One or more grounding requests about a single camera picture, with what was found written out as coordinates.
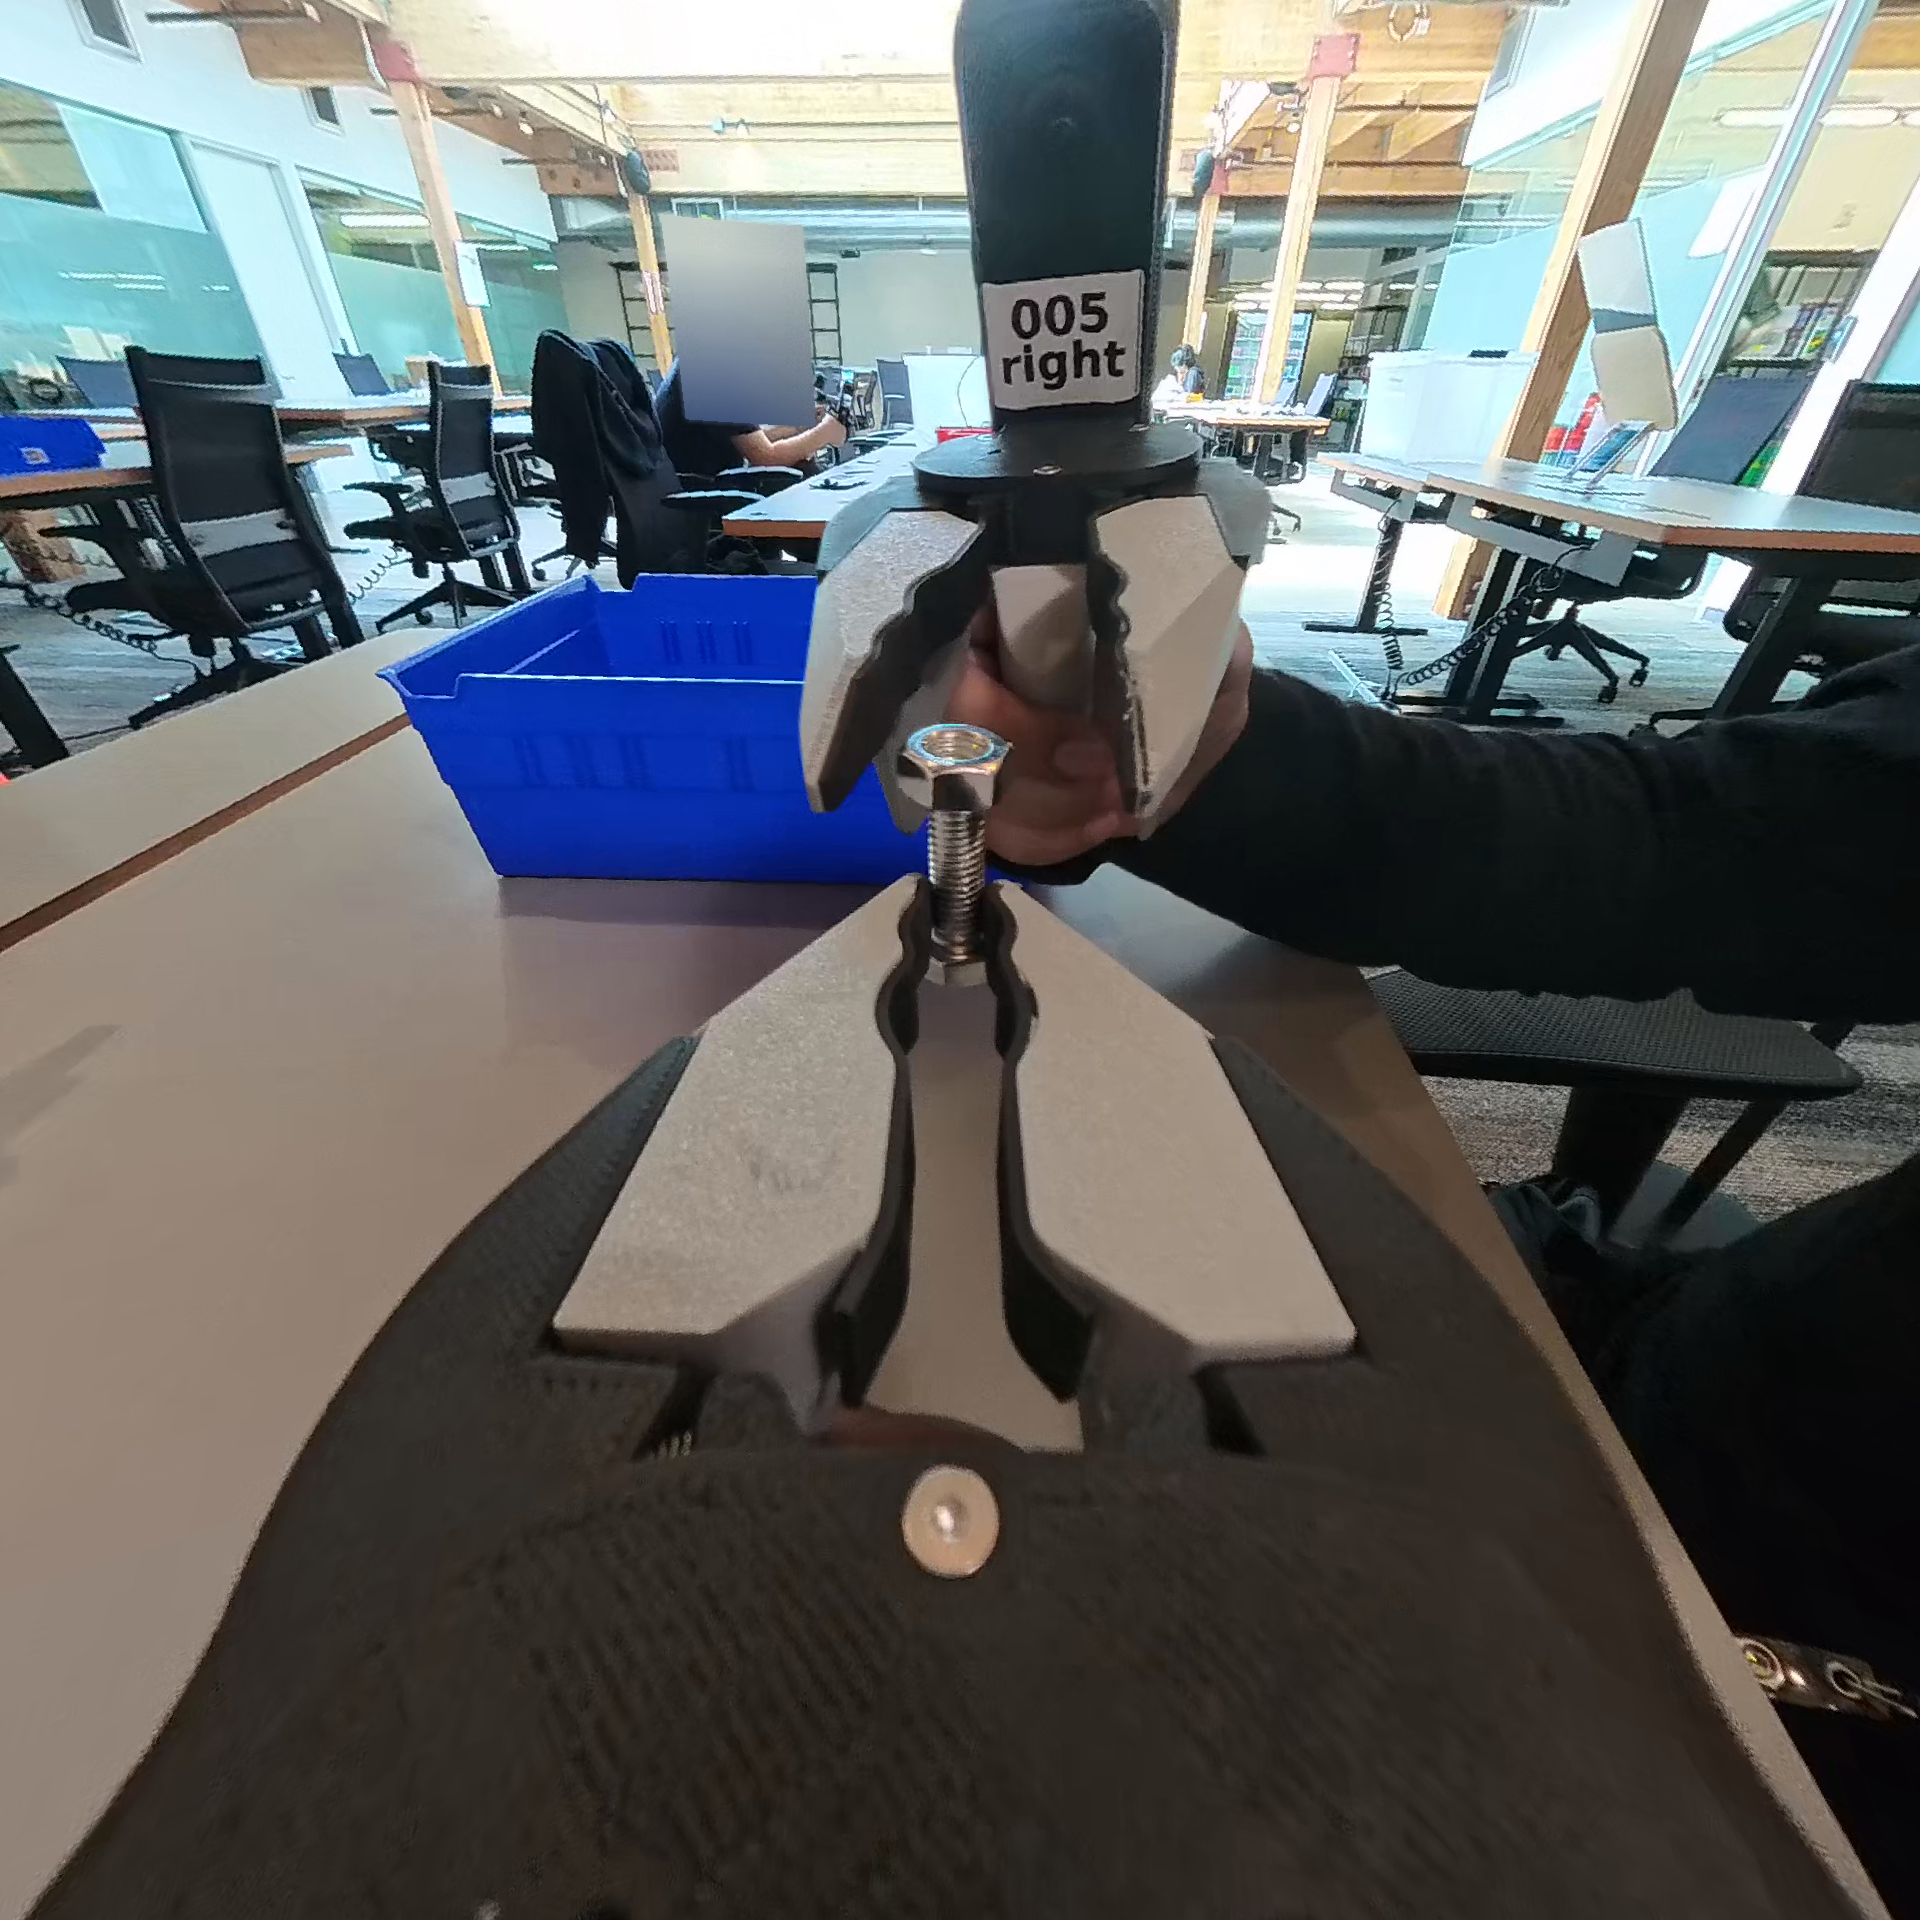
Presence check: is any black jacket on chair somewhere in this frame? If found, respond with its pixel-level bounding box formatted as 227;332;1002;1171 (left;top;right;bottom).
527;326;672;590

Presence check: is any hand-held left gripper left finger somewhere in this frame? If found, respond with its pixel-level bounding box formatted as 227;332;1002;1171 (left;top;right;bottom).
550;874;933;1414

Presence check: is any wooden display board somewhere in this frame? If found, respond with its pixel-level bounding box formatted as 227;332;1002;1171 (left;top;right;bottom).
1574;222;1681;483

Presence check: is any wooden edged office desk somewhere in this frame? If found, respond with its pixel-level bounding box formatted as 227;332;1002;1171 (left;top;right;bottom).
1318;450;1920;722
720;434;976;545
0;394;535;505

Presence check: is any black mesh office chair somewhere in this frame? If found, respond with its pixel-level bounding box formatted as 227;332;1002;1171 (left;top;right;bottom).
1367;966;1864;1248

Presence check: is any steel hex nut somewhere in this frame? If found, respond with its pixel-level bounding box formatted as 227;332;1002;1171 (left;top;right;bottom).
895;722;1015;825

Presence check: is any steel hex bolt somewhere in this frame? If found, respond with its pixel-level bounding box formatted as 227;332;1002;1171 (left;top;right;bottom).
921;810;993;985

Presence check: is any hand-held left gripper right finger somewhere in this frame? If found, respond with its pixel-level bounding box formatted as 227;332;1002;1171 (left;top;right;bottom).
987;880;1360;1408

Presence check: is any person's right hand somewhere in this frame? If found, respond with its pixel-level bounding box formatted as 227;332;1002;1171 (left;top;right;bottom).
944;608;1255;874

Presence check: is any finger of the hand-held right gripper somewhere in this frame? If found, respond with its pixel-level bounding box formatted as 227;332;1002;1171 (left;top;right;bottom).
797;507;993;817
1091;491;1243;841

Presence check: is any white storage box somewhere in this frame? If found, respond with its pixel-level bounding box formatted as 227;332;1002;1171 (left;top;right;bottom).
1358;348;1543;464

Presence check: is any person's right forearm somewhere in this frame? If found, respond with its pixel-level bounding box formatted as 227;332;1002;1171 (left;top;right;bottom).
1110;645;1920;1028

